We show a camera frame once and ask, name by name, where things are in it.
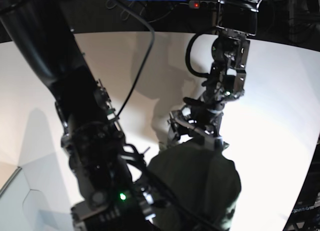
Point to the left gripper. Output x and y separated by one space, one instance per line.
208 129

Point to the green t-shirt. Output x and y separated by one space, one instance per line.
204 181

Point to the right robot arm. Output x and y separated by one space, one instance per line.
93 142

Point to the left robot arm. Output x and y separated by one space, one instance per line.
201 118

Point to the black power strip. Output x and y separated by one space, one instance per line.
203 5

